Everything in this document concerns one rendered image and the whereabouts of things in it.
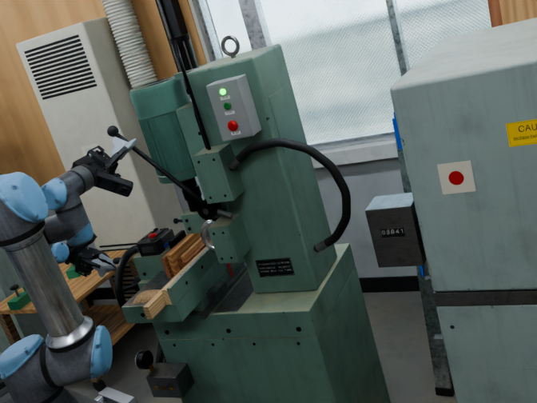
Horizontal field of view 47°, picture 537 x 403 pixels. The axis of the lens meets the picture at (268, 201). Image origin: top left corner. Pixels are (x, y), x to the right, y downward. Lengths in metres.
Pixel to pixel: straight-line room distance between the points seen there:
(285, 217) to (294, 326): 0.32
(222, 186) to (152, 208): 1.85
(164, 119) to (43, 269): 0.68
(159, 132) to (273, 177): 0.40
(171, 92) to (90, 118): 1.70
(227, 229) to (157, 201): 1.85
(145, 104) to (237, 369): 0.88
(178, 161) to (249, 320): 0.53
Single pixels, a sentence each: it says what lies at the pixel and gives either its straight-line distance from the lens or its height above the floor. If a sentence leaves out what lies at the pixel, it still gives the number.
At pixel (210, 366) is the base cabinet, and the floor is 0.60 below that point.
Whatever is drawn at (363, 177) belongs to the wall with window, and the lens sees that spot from 3.23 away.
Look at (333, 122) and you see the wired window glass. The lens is 3.26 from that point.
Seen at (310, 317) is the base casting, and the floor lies 0.78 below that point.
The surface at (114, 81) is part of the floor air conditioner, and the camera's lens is 3.51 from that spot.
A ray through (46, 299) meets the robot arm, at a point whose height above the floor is 1.17.
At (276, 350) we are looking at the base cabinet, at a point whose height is 0.66.
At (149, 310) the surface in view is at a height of 0.93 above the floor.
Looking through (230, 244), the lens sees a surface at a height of 1.02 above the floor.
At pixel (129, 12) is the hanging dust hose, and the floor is 1.78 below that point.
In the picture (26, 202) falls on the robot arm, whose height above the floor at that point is 1.40.
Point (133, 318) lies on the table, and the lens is 1.99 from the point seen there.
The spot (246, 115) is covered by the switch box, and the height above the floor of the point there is 1.38.
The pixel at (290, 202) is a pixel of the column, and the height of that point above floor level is 1.09.
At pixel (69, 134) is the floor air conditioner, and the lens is 3.72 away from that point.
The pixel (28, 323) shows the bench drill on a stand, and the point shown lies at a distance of 4.24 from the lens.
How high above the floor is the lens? 1.65
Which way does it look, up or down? 17 degrees down
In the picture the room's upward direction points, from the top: 16 degrees counter-clockwise
